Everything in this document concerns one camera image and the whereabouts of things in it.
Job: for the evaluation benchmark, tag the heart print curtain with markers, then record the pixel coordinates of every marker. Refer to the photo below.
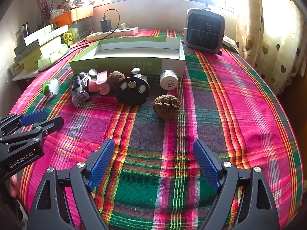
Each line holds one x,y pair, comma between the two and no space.
271,36

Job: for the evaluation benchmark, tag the green and white cardboard box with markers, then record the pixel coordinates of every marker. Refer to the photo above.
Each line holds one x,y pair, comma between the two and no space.
120,63

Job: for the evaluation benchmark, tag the dark glass jar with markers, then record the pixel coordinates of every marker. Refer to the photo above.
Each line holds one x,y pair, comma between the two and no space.
24,30

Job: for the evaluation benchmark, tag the white lidded jar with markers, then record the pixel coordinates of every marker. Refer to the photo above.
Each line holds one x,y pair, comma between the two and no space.
168,80

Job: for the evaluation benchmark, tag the black and clear device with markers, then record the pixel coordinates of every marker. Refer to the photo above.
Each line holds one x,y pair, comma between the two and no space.
78,88

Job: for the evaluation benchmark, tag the green and white round holder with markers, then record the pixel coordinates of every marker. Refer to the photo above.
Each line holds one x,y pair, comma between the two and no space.
52,86

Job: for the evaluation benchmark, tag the pink holder with pale cap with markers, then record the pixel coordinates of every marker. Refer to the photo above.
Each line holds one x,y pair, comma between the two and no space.
93,83

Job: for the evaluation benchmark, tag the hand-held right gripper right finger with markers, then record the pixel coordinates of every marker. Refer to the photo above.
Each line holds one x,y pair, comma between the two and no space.
206,165

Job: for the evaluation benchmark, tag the grey space heater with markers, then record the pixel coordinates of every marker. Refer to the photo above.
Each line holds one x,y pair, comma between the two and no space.
203,30

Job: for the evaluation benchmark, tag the black oval disc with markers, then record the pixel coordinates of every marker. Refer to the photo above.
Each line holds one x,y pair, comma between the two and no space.
132,95

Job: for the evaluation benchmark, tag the white power strip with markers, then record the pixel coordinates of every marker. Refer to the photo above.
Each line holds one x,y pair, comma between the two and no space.
112,34

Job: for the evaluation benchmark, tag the brown walnut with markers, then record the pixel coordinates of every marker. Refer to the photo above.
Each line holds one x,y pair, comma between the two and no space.
115,80
166,106

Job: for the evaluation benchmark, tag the black charger adapter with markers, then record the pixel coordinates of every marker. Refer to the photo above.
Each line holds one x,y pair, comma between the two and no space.
105,25

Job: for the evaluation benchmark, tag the white plug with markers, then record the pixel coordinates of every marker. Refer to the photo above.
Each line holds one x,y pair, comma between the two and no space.
123,25

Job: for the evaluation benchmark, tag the yellow green bottle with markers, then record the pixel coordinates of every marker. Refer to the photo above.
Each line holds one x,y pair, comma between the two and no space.
68,37

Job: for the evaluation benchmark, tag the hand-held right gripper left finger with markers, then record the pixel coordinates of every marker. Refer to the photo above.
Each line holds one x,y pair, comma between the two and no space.
102,163

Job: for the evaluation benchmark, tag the plaid blanket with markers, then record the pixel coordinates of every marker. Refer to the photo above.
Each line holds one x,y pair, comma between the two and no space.
153,124

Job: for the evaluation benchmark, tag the white knob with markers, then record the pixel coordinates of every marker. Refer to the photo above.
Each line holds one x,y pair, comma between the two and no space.
135,70

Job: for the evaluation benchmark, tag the green tissue pack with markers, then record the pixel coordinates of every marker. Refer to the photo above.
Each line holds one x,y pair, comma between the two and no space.
54,55

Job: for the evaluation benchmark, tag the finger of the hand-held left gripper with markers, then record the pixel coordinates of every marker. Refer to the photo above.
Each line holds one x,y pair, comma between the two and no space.
33,116
54,122

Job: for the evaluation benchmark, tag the orange tray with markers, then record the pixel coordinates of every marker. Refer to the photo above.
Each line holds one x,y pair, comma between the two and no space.
72,15

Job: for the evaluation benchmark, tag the black window hook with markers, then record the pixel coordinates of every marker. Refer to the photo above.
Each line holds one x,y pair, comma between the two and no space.
207,6

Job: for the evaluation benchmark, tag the plain pink clip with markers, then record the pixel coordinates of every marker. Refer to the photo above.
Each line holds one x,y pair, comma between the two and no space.
104,89

